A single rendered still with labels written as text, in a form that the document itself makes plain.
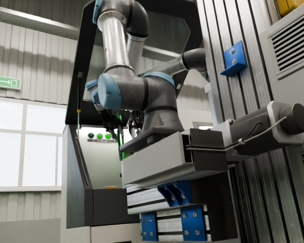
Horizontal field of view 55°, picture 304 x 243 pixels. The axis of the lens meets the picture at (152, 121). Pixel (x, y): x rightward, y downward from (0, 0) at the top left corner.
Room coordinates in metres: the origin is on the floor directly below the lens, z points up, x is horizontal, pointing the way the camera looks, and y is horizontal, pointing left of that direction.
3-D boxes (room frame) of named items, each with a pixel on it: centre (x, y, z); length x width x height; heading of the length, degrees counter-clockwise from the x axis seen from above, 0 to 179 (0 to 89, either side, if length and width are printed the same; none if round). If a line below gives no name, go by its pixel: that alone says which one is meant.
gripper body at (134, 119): (1.67, 0.09, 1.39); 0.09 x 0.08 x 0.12; 25
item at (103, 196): (1.52, 0.02, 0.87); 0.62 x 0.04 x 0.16; 115
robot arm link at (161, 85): (0.95, -0.03, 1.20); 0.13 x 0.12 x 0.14; 112
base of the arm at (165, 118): (0.95, -0.03, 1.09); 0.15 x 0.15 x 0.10
